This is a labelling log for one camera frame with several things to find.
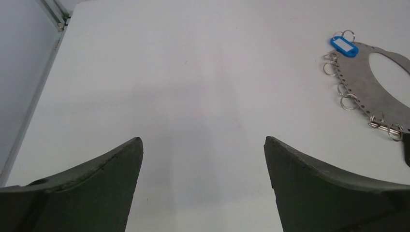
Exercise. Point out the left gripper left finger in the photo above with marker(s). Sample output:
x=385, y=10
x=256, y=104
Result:
x=95, y=196

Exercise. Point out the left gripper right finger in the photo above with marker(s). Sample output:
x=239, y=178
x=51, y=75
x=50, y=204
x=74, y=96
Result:
x=315, y=196

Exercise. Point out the key with black fob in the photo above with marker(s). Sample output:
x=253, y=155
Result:
x=406, y=145

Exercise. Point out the key with blue tag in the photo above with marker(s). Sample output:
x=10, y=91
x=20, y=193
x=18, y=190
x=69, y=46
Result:
x=343, y=46

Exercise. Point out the left aluminium frame post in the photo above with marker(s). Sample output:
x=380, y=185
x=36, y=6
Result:
x=31, y=32

